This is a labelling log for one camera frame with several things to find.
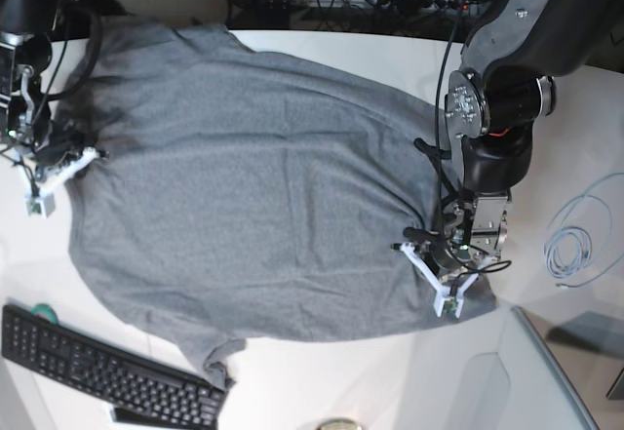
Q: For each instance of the green tape roll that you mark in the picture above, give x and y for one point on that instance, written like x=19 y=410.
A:
x=45 y=312

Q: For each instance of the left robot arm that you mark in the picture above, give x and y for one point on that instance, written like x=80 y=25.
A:
x=506 y=80

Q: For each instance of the black keyboard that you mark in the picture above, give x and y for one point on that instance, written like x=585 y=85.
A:
x=128 y=381

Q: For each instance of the grey t-shirt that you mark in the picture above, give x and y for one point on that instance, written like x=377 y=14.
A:
x=246 y=195

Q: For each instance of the round metal tin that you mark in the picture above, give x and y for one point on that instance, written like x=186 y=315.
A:
x=339 y=423

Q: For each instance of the black power strip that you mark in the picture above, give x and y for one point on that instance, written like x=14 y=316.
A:
x=415 y=7

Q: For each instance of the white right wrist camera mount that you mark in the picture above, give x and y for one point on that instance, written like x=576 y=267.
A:
x=41 y=184

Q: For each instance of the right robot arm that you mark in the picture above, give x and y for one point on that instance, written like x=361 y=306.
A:
x=27 y=124

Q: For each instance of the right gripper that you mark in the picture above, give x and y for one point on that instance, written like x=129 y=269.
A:
x=64 y=144

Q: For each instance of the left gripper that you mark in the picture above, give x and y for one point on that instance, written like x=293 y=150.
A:
x=456 y=247

